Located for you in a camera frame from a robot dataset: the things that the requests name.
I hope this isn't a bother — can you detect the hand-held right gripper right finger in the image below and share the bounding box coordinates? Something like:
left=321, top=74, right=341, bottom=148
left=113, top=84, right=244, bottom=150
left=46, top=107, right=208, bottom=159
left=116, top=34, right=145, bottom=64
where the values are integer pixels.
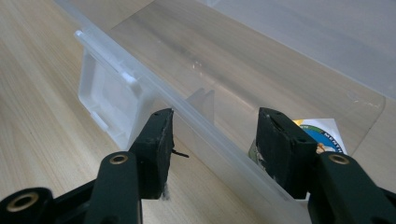
left=255, top=106, right=319, bottom=201

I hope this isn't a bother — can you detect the clear plastic storage box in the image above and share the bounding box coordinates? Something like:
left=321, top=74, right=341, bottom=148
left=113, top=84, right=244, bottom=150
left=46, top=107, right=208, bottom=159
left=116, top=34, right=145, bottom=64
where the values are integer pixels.
left=53, top=0, right=396, bottom=224

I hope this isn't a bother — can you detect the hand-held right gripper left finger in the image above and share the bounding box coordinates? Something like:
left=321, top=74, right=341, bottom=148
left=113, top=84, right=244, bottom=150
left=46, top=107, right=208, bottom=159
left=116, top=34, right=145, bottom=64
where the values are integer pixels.
left=128, top=107, right=176, bottom=201

